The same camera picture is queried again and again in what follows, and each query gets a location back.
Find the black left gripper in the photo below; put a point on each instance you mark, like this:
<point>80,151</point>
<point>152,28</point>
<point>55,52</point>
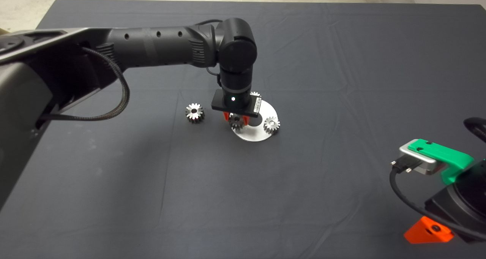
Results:
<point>240,104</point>

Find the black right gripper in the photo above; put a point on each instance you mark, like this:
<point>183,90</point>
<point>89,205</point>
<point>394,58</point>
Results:
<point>465,209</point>

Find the large steel gear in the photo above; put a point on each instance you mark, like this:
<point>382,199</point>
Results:
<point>194,113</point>

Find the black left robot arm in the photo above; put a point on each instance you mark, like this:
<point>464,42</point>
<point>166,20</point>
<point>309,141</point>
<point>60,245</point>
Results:
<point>159,48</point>

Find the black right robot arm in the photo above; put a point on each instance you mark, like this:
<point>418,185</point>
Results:
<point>472,121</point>

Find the round metal plate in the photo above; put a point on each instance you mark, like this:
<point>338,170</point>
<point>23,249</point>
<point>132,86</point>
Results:
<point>254,135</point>

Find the dark grey table cloth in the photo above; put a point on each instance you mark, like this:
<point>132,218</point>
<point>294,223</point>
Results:
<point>303,194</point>

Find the silver right camera box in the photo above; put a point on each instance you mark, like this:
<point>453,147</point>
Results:
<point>430,167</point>

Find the green right camera mount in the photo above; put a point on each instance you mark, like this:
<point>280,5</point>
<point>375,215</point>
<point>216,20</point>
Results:
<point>441,153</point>

